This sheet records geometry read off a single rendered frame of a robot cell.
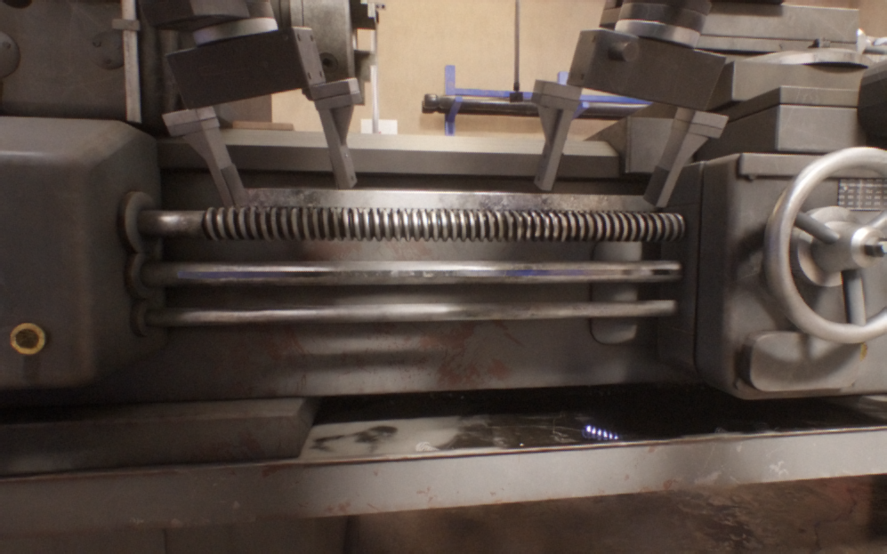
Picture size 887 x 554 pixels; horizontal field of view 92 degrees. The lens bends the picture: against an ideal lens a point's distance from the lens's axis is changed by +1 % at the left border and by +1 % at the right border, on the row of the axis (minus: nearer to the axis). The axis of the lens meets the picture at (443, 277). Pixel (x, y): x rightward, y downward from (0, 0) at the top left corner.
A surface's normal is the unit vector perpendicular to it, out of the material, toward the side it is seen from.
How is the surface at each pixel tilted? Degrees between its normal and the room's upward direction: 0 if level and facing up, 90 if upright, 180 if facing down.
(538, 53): 90
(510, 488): 90
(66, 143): 32
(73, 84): 90
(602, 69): 114
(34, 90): 90
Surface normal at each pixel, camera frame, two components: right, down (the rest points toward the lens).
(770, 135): -0.99, 0.00
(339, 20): 0.12, 0.38
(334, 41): 0.11, 0.59
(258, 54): -0.10, 0.47
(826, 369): 0.13, 0.07
